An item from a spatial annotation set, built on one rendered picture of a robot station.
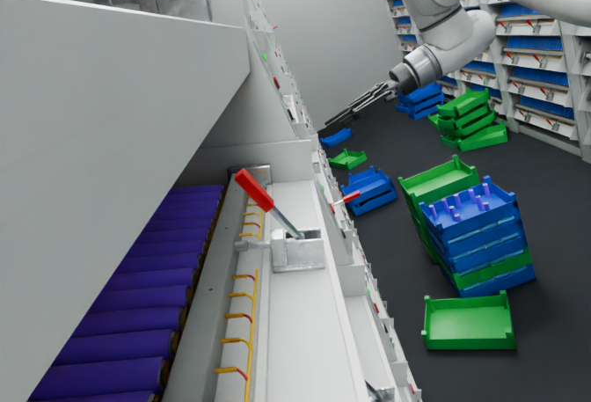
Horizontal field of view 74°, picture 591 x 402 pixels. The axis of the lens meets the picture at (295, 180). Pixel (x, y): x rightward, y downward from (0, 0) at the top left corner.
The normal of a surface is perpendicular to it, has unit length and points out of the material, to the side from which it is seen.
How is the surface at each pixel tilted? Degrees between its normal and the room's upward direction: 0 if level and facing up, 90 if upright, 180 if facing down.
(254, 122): 90
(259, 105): 90
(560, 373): 0
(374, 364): 19
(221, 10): 90
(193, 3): 90
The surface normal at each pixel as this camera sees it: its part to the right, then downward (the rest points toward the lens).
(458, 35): 0.01, 0.29
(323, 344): -0.07, -0.93
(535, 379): -0.40, -0.85
